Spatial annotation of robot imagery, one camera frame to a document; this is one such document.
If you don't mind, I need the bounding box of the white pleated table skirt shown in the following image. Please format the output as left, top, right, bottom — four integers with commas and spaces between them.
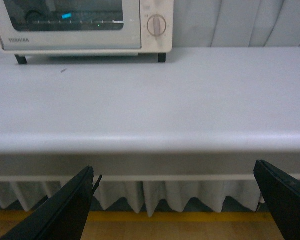
0, 175, 300, 218

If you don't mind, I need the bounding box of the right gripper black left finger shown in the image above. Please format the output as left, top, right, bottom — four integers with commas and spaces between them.
1, 166, 102, 240

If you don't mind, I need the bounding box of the grey background curtain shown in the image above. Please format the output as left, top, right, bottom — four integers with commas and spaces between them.
173, 0, 300, 48

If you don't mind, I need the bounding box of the glass oven door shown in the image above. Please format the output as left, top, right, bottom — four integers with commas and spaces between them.
0, 0, 141, 51

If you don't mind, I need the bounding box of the black front left oven foot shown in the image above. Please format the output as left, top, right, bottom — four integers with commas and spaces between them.
15, 54, 28, 65

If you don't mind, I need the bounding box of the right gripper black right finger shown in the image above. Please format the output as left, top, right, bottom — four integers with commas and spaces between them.
253, 160, 300, 240

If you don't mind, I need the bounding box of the beige oven timer knob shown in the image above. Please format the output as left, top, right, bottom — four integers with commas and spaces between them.
147, 14, 167, 37

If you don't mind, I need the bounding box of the black front right oven foot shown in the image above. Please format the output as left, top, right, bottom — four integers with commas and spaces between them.
157, 53, 167, 63

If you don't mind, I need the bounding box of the black oven foot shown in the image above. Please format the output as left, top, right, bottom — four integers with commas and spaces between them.
157, 53, 167, 63
15, 54, 28, 65

